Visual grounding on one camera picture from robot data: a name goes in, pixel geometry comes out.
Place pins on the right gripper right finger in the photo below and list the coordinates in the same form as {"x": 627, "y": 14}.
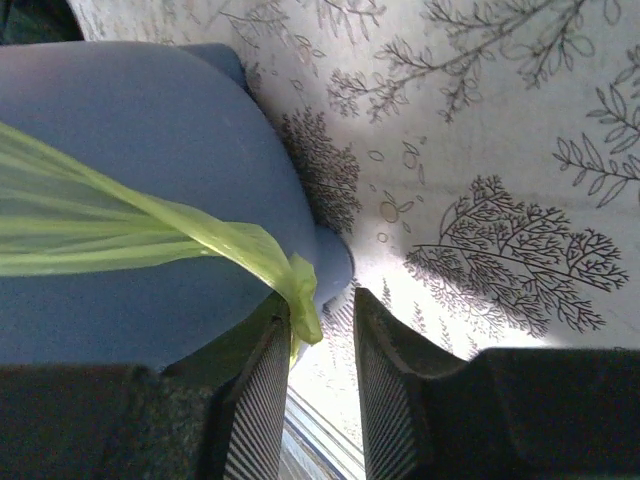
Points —
{"x": 506, "y": 413}

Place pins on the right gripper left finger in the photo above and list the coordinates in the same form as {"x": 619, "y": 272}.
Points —
{"x": 217, "y": 414}

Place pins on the green plastic trash bag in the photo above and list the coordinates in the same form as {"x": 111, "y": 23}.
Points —
{"x": 59, "y": 216}

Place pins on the blue plastic trash bin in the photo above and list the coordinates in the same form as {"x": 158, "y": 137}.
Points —
{"x": 178, "y": 123}

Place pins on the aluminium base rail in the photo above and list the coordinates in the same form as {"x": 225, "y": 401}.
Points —
{"x": 313, "y": 448}

